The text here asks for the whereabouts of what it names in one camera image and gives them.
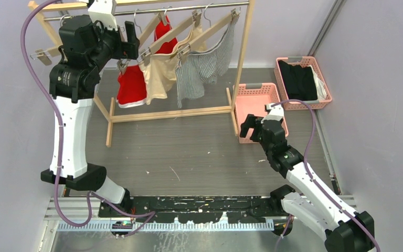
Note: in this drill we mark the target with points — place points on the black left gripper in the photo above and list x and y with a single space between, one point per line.
126 50

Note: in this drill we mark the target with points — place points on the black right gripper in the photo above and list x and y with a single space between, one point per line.
252 122

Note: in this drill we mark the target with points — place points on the beige underwear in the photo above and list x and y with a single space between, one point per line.
159 71

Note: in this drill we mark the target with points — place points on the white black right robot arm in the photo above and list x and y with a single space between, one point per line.
338 225

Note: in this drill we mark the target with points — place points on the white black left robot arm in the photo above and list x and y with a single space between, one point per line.
86 48

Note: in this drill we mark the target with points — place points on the grey striped underwear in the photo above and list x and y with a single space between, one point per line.
204 67

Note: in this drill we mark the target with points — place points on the empty wooden clip hanger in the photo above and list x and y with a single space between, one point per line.
45 55

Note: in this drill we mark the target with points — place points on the wooden clothes rack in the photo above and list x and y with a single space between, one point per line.
109 114

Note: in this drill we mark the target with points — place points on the pink basket near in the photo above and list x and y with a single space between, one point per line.
252 98

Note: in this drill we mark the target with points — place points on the pink basket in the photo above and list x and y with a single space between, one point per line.
252 98
303 61

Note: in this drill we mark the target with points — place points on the black clothes in basket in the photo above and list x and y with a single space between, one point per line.
298 81

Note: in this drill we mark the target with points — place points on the pink basket far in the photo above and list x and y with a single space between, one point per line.
303 61

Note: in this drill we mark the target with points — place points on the white cloth in basket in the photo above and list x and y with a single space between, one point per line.
319 84

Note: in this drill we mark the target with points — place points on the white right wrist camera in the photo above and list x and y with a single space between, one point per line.
275 112

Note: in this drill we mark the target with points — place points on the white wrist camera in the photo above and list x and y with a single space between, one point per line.
103 11
275 112

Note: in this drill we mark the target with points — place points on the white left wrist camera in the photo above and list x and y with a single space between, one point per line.
103 11

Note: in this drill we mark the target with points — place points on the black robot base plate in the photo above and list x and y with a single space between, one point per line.
207 209

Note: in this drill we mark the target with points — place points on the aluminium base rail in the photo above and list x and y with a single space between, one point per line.
106 219

